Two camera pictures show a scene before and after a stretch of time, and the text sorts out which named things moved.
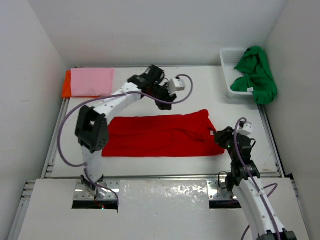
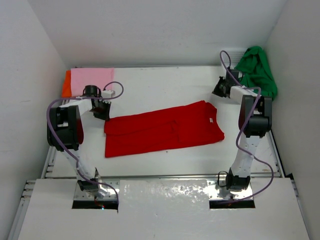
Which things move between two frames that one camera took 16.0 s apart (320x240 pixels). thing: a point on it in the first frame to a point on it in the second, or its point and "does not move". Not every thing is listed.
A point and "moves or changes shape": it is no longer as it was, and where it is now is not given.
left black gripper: (168, 97) to (105, 115)
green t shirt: (259, 78) does not move
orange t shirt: (66, 92) does not move
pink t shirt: (89, 82) does not move
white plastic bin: (230, 57) does not move
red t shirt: (188, 134) moves or changes shape
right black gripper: (220, 136) to (216, 90)
